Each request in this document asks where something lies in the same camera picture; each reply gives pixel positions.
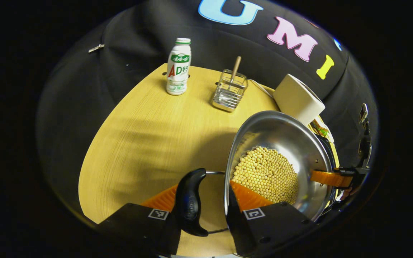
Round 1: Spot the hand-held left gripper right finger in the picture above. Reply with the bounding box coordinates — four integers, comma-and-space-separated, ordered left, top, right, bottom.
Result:
224, 180, 317, 257

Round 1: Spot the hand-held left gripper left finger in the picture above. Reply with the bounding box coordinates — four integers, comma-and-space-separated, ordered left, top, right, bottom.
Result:
97, 184, 182, 256

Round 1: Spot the black induction cooktop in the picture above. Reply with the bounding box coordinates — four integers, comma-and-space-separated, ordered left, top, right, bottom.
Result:
318, 133, 340, 171

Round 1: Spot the steel pot with black handles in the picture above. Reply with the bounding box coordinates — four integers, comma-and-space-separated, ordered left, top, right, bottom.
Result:
172, 110, 340, 237

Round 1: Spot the sandwich with lettuce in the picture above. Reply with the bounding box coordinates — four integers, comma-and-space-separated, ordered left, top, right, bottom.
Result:
312, 119, 335, 144

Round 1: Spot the large soybean heap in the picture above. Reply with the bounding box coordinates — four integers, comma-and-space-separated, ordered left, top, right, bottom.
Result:
231, 146, 299, 205

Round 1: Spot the wooden stick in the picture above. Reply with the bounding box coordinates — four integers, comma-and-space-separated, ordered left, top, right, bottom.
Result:
229, 56, 242, 82

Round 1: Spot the white drink bottle green label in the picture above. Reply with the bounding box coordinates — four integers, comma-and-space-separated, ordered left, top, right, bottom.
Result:
166, 38, 192, 96

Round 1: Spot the metal wire basket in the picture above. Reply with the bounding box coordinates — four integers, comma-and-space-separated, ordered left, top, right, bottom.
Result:
212, 70, 249, 113

